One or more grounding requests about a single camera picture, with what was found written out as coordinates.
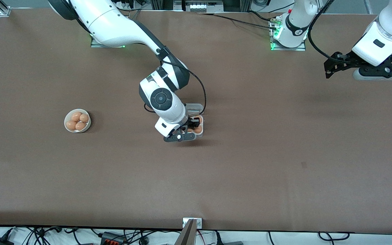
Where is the clear plastic egg box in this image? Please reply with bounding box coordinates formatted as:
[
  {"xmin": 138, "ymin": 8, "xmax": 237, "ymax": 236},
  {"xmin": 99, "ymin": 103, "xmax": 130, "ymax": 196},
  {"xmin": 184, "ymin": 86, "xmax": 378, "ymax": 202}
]
[{"xmin": 182, "ymin": 103, "xmax": 205, "ymax": 138}]

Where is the white round bowl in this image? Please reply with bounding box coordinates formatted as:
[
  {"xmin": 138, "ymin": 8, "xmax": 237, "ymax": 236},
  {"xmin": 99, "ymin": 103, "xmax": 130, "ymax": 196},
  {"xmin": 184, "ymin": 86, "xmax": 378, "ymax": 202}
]
[{"xmin": 64, "ymin": 109, "xmax": 92, "ymax": 133}]

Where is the power strip with plugs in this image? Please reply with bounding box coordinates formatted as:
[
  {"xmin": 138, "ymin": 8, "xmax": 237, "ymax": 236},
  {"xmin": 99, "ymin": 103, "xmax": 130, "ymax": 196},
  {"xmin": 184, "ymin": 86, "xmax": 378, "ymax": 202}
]
[{"xmin": 114, "ymin": 0, "xmax": 147, "ymax": 10}]

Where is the black orange connector block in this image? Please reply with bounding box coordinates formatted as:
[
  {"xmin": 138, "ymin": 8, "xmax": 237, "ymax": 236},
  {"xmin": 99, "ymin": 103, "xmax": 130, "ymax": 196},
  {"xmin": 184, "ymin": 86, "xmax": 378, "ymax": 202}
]
[{"xmin": 100, "ymin": 231, "xmax": 126, "ymax": 245}]

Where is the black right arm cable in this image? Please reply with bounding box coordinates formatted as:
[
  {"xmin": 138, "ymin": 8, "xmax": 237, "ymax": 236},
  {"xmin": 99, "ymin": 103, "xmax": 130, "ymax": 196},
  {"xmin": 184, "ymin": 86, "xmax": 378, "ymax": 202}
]
[{"xmin": 144, "ymin": 44, "xmax": 207, "ymax": 116}]

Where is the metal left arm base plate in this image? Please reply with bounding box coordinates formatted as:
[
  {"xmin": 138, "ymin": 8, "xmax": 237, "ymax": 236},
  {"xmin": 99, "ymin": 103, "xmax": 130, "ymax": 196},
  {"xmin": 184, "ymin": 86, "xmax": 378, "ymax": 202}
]
[{"xmin": 269, "ymin": 16, "xmax": 306, "ymax": 51}]

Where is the short black table cable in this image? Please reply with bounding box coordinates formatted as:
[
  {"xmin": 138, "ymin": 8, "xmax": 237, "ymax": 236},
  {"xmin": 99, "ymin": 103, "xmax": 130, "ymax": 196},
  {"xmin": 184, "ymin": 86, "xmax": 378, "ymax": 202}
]
[{"xmin": 249, "ymin": 11, "xmax": 272, "ymax": 21}]

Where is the metal clamp bracket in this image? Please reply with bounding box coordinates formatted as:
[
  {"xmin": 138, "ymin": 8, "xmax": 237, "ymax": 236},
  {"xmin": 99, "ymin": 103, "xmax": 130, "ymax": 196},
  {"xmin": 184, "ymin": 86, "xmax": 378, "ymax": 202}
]
[{"xmin": 182, "ymin": 217, "xmax": 203, "ymax": 229}]

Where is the long black table cable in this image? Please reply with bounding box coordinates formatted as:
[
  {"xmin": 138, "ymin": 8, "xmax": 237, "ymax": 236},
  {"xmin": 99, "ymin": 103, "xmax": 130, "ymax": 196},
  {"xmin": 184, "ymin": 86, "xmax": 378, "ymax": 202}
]
[{"xmin": 196, "ymin": 12, "xmax": 278, "ymax": 31}]

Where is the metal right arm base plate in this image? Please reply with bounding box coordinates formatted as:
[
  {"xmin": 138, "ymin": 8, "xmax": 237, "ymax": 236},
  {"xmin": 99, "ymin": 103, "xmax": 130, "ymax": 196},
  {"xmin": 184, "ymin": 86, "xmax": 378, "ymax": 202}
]
[{"xmin": 91, "ymin": 36, "xmax": 126, "ymax": 48}]

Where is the grey camera stand bar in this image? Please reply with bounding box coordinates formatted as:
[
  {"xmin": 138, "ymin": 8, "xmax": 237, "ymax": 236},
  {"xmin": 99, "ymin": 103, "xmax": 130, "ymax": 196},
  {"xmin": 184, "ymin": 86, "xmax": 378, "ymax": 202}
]
[{"xmin": 174, "ymin": 219, "xmax": 197, "ymax": 245}]

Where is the dark frame profile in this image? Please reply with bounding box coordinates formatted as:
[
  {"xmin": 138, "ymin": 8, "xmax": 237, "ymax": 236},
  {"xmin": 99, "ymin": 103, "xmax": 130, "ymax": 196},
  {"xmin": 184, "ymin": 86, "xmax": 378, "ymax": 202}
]
[
  {"xmin": 150, "ymin": 0, "xmax": 173, "ymax": 11},
  {"xmin": 223, "ymin": 0, "xmax": 251, "ymax": 13}
]

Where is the grey electrical switch unit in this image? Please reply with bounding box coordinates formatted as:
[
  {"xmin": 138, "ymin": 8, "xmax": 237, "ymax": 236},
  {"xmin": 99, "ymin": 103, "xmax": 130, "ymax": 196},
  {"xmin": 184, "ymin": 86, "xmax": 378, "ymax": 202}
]
[{"xmin": 183, "ymin": 0, "xmax": 224, "ymax": 13}]

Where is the looped black floor cable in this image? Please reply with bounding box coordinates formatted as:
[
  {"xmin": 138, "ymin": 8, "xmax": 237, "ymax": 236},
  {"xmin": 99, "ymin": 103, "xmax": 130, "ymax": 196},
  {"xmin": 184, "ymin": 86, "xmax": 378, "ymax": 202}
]
[{"xmin": 318, "ymin": 231, "xmax": 350, "ymax": 241}]

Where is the aluminium frame post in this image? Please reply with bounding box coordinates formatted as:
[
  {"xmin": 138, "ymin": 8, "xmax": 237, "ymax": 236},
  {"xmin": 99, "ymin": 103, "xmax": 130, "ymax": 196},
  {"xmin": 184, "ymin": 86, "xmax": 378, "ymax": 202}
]
[{"xmin": 0, "ymin": 0, "xmax": 12, "ymax": 17}]

